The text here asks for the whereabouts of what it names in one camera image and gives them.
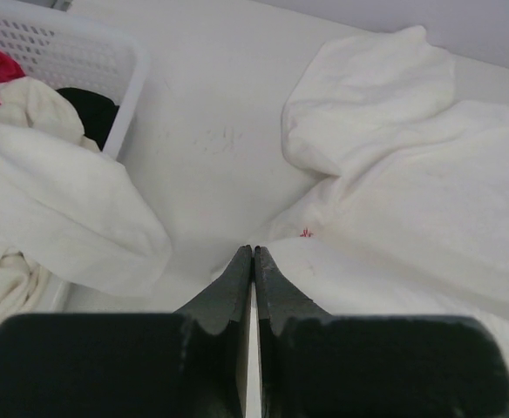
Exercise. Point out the black garment in basket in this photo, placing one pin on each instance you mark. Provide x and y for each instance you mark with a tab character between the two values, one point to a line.
96	112

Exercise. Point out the white red-print t-shirt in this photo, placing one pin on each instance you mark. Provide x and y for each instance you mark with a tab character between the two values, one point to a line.
412	214

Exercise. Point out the white plastic laundry basket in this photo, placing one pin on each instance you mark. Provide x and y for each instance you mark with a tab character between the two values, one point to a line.
61	51

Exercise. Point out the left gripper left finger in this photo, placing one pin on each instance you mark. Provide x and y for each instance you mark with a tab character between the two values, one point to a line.
187	363

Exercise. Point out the white t-shirt pile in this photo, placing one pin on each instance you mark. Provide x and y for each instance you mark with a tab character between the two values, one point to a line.
67	210

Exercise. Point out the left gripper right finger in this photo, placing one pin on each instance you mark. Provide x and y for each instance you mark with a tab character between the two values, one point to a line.
317	364

